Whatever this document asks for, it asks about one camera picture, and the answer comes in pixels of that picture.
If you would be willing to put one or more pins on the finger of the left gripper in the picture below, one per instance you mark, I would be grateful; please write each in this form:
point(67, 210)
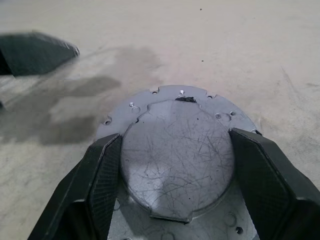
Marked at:
point(37, 55)

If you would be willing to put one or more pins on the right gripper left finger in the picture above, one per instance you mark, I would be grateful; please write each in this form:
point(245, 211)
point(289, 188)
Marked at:
point(82, 200)

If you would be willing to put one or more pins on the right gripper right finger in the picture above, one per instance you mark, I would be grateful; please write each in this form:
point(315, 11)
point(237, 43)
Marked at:
point(275, 200)

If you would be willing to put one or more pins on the small grey gear disc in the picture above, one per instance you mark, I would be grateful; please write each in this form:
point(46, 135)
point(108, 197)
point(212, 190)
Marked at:
point(175, 155)

